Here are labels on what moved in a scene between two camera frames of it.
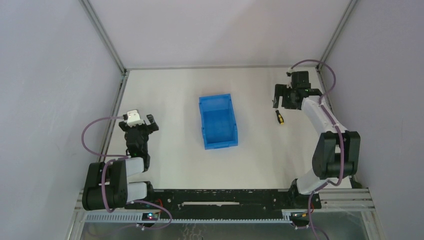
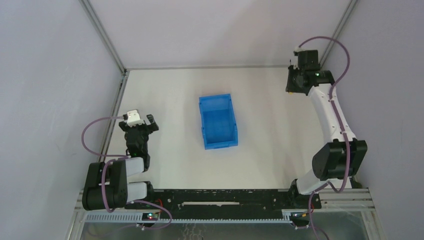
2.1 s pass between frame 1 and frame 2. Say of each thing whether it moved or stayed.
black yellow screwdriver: moved
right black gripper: moved
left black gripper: stayed
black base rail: stayed
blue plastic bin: stayed
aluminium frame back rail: stayed
